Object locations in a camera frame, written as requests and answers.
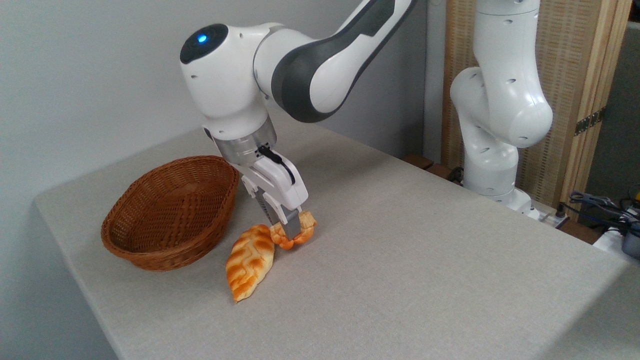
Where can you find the long braided bread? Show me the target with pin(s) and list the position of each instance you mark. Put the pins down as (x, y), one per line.
(249, 262)

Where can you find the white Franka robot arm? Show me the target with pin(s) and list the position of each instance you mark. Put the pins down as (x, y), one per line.
(500, 100)

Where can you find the brown woven wicker basket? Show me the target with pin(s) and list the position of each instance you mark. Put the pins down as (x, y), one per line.
(160, 215)

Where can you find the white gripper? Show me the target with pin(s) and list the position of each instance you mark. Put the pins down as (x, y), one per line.
(280, 187)

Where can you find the round knotted bread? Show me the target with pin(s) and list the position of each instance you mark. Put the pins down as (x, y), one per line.
(306, 227)

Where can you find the dark metal screen hinge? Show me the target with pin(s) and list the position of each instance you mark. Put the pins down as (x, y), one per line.
(589, 121)

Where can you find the bamboo folding screen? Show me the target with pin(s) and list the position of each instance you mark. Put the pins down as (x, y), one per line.
(565, 60)

